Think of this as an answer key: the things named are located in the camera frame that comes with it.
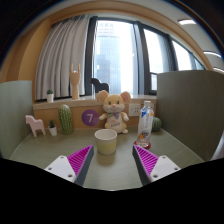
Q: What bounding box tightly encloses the black horse figurine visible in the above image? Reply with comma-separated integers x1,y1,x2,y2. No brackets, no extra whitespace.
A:
91,78,109,93

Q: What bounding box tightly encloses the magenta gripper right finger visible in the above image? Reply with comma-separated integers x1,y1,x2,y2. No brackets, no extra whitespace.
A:
132,145,180,186

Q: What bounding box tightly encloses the round green ceramic cactus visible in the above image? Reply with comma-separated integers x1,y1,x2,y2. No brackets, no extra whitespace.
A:
152,117,162,132

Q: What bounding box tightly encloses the red round coaster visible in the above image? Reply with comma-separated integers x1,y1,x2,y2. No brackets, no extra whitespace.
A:
134,141,151,150

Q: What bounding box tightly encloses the white wall socket left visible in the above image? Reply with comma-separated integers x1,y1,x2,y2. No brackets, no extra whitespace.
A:
129,104,141,117

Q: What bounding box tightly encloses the pink wooden horse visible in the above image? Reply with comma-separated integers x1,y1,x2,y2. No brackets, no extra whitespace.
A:
25,115,46,136

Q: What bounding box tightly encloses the clear plastic water bottle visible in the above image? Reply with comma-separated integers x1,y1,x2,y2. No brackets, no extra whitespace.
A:
136,101,154,147

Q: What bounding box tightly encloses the grey curtain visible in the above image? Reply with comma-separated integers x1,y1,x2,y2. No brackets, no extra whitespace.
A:
35,15,90,100

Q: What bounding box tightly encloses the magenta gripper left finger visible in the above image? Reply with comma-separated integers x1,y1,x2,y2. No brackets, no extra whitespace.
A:
45,145,94,186

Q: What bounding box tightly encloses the tall green ceramic cactus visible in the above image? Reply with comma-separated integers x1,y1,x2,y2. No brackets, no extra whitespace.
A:
58,104,73,135

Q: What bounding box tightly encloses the pale yellow cup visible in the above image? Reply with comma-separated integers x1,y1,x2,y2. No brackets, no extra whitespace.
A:
95,129,117,155

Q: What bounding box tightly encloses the wooden hand sculpture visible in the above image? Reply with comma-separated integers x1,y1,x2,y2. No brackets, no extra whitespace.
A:
69,65,81,100

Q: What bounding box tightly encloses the small potted plant on sill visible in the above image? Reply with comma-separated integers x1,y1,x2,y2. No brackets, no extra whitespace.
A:
47,89,54,103

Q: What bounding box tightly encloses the small potted plant on desk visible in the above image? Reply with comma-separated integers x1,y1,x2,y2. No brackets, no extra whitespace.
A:
48,120,57,136

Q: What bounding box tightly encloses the plush mouse toy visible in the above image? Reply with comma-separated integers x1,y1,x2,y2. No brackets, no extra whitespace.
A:
97,90,131,134

